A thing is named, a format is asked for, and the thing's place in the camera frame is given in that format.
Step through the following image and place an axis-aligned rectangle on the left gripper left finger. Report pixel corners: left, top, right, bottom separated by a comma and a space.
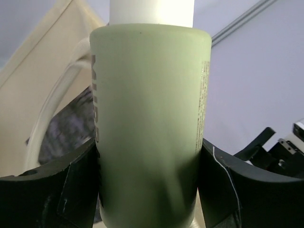
0, 139, 98, 228

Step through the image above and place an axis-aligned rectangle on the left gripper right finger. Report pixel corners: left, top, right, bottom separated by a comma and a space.
198, 140, 304, 228

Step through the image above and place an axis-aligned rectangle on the pale green bottle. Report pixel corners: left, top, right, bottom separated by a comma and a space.
90, 0, 212, 228

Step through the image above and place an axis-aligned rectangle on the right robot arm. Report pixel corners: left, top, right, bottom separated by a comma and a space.
234, 119, 304, 179

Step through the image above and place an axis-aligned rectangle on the beige canvas tote bag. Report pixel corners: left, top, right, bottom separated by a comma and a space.
0, 0, 105, 176

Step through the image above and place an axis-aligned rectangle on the right frame post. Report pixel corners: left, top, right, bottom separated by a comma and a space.
212, 0, 277, 47

